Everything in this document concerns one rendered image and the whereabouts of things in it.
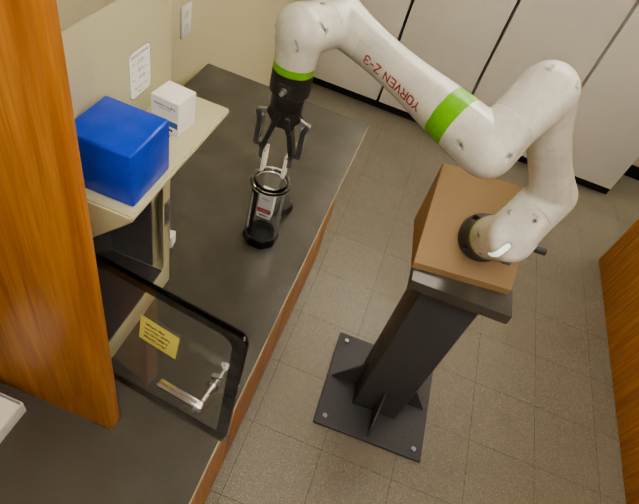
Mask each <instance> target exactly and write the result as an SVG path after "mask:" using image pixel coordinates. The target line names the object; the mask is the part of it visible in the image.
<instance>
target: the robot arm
mask: <svg viewBox="0 0 639 504"><path fill-rule="evenodd" d="M274 32H275V54H274V60H273V66H272V72H271V78H270V84H269V88H270V91H271V92H272V95H271V101H270V105H269V106H268V107H267V106H264V105H263V104H260V105H259V107H258V108H257V109H256V114H257V121H256V127H255V133H254V139H253V142H254V143H255V144H258V145H259V146H260V149H259V157H260V158H262V159H261V165H260V171H261V172H262V171H263V170H264V168H265V167H266V164H267V159H268V153H269V148H270V144H267V143H268V141H269V139H270V137H271V135H272V133H273V131H274V130H275V128H276V127H278V128H282V129H283V130H285V135H286V140H287V155H286V156H285V158H284V163H283V167H282V172H281V176H280V179H283V178H284V177H285V175H286V173H287V169H288V168H289V169H290V168H291V166H292V165H293V160H294V159H296V160H299V159H300V157H301V156H302V154H303V150H304V146H305V141H306V137H307V133H308V131H309V129H310V127H311V126H312V124H311V123H310V122H308V123H306V122H305V121H304V120H302V114H301V113H302V108H303V104H304V100H306V99H307V98H308V97H309V94H310V90H311V86H312V82H313V77H314V73H315V69H316V65H317V61H318V58H319V56H320V54H321V53H322V52H325V51H328V50H330V49H335V48H336V49H338V50H340V51H341V52H342V53H344V54H345V55H346V56H348V57H349V58H350V59H352V60H353V61H354V62H356V63H357V64H358V65H359V66H361V67H362V68H363V69H364V70H366V71H367V72H368V73H369V74H370V75H371V76H372V77H374V78H375V79H376V80H377V81H378V82H379V83H380V84H381V85H382V86H383V87H384V88H385V89H386V90H387V91H388V92H389V93H390V94H391V95H392V96H393V97H394V98H395V99H396V100H397V101H398V102H399V103H400V104H401V105H402V106H403V107H404V108H405V110H406V111H407V112H408V113H409V114H410V115H411V116H412V117H413V119H414V120H415V121H416V122H417V123H418V124H419V125H420V126H421V127H422V128H423V130H424V131H425V132H426V133H427V134H428V135H429V136H430V137H431V138H432V139H433V140H434V141H435V142H436V143H437V144H438V145H439V146H440V147H441V148H442V149H443V150H444V151H445V152H446V153H447V154H448V155H449V156H450V157H451V158H452V159H453V160H454V161H455V162H456V163H457V164H458V165H459V166H461V167H462V168H463V169H464V170H465V171H466V172H467V173H469V174H470V175H472V176H474V177H477V178H482V179H490V178H495V177H498V176H500V175H502V174H504V173H506V172H507V171H508V170H509V169H510V168H511V167H512V166H513V165H514V164H515V163H516V162H517V160H518V159H519V158H520V157H521V156H522V155H523V153H524V152H525V151H527V166H528V170H527V184H526V185H525V186H524V187H523V188H522V189H521V190H520V191H519V192H518V193H517V194H516V195H515V196H514V197H513V198H512V199H511V200H510V201H509V202H508V203H507V204H506V205H505V206H504V207H502V208H501V209H500V210H499V211H498V212H497V213H496V214H495V215H492V214H489V213H478V214H474V215H472V216H470V217H468V218H467V219H466V220H465V221H464V222H463V223H462V225H461V227H460V229H459V232H458V243H459V247H460V249H461V251H462V252H463V253H464V255H465V256H467V257H468V258H469V259H471V260H474V261H477V262H489V261H499V262H501V263H502V264H505V265H509V266H510V264H511V263H514V262H519V261H522V260H524V259H525V258H527V257H528V256H529V255H530V254H531V253H532V252H534V253H537V254H540V255H543V256H545V255H546V254H547V249H546V248H542V247H539V246H538V245H539V243H540V242H541V240H542V239H543V238H544V237H545V236H546V235H547V234H548V233H549V232H550V231H551V230H552V229H553V228H554V227H555V226H556V225H557V224H558V223H559V222H560V221H561V220H562V219H563V218H564V217H565V216H566V215H567V214H568V213H569V212H570V211H571V210H572V209H573V208H574V207H575V205H576V203H577V200H578V188H577V184H576V180H575V176H574V170H573V161H572V140H573V130H574V122H575V117H576V112H577V107H578V103H579V99H580V96H581V81H580V78H579V75H578V74H577V72H576V71H575V69H574V68H573V67H571V66H570V65H569V64H567V63H565V62H563V61H559V60H544V61H540V62H538V63H535V64H533V65H532V66H530V67H529V68H528V69H526V70H525V71H524V72H523V73H522V75H521V76H520V77H519V78H518V79H517V81H516V82H515V83H514V84H513V85H512V86H511V87H510V88H509V89H508V91H507V92H506V93H505V94H504V95H503V96H502V97H501V98H500V99H499V100H498V101H497V102H496V103H495V104H494V105H493V106H491V107H488V106H487V105H486V104H484V103H483V102H482V101H480V100H479V99H478V98H476V97H475V96H474V95H472V94H471V93H470V92H468V91H467V90H465V89H464V88H463V87H461V86H460V85H458V84H457V83H455V82H454V81H452V80H451V79H449V78H448V77H446V76H445V75H443V74H442V73H440V72H439V71H437V70H436V69H434V68H433V67H432V66H430V65H429V64H427V63H426V62H424V61H423V60H422V59H420V58H419V57H418V56H416V55H415V54H414V53H413V52H411V51H410V50H409V49H408V48H406V47H405V46H404V45H403V44H402V43H400V42H399V41H398V40H397V39H396V38H395V37H394V36H393V35H391V34H390V33H389V32H388V31H387V30H386V29H385V28H384V27H383V26H382V25H381V24H380V23H379V22H378V21H377V20H376V19H375V18H374V17H373V16H372V15H371V14H370V13H369V11H368V10H367V9H366V8H365V7H364V6H363V5H362V4H361V2H360V1H359V0H312V1H297V2H293V3H291V4H289V5H287V6H286V7H284V8H283V9H282V10H281V12H280V13H279V15H278V17H277V19H276V22H275V28H274ZM267 112H268V114H269V116H270V119H271V121H272V122H271V124H270V126H269V128H268V130H267V132H266V134H265V136H264V138H263V139H262V138H261V136H262V131H263V126H264V120H265V115H266V114H267ZM298 124H300V131H301V133H300V136H299V141H298V146H297V150H296V151H295V135H294V130H295V126H297V125H298Z"/></svg>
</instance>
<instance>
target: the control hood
mask: <svg viewBox="0 0 639 504"><path fill-rule="evenodd" d="M228 113H229V110H228V108H225V107H223V106H220V105H217V104H215V103H212V102H210V101H207V100H205V99H202V98H199V97H197V96H196V104H195V123H194V124H193V125H192V126H190V127H189V128H188V129H187V130H186V131H184V132H183V133H182V134H181V135H180V136H178V137H177V136H174V135H172V134H170V133H169V135H170V137H169V169H168V170H167V171H166V172H165V173H164V174H163V176H162V177H161V178H160V179H159V180H158V181H157V182H156V183H155V184H154V185H153V187H152V188H151V189H150V190H149V191H148V192H147V193H146V194H145V195H144V196H143V197H142V199H141V200H140V201H139V202H138V203H137V204H136V205H135V206H134V207H132V206H129V205H127V204H124V203H122V202H119V201H117V200H114V199H112V198H109V197H107V196H104V195H102V194H99V193H97V192H94V191H92V190H89V189H87V188H85V191H86V197H87V204H88V210H89V217H90V224H91V230H92V237H96V236H98V235H101V234H103V233H106V232H109V231H111V230H114V229H117V228H119V227H122V226H125V225H127V224H130V223H132V222H133V221H134V220H135V219H136V217H137V216H138V215H139V214H140V213H141V212H142V211H143V210H144V208H145V207H146V206H147V205H148V204H149V203H150V202H151V201H152V199H153V198H154V197H155V196H156V195H157V194H158V193H159V192H160V190H161V189H162V188H163V187H164V186H165V185H166V184H167V183H168V181H169V180H170V179H171V178H172V177H173V176H174V175H175V173H176V172H177V171H178V170H179V169H180V168H181V167H182V166H183V164H184V163H185V162H186V161H187V160H188V159H189V158H190V157H191V155H192V154H193V153H194V152H195V151H196V150H197V149H198V148H199V146H200V145H201V144H202V143H203V142H204V141H205V140H206V139H207V137H208V136H209V135H210V134H211V133H212V132H213V131H214V129H215V128H216V127H217V126H218V125H219V124H220V123H221V122H222V120H223V119H224V118H225V117H226V116H227V115H228Z"/></svg>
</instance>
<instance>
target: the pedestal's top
mask: <svg viewBox="0 0 639 504"><path fill-rule="evenodd" d="M407 288H409V289H412V290H414V291H417V292H420V293H422V294H425V295H428V296H431V297H433V298H436V299H439V300H441V301H444V302H447V303H449V304H452V305H455V306H457V307H460V308H463V309H466V310H468V311H471V312H474V313H476V314H479V315H482V316H484V317H487V318H490V319H492V320H495V321H498V322H501V323H503V324H507V323H508V321H509V320H510V319H511V318H512V293H513V286H512V290H511V291H510V292H509V293H508V295H506V294H503V293H499V292H496V291H492V290H489V289H485V288H482V287H478V286H475V285H472V284H468V283H465V282H461V281H458V280H454V279H451V278H447V277H444V276H441V275H437V274H434V273H430V272H427V271H423V270H420V269H416V268H413V267H411V270H410V275H409V280H408V285H407Z"/></svg>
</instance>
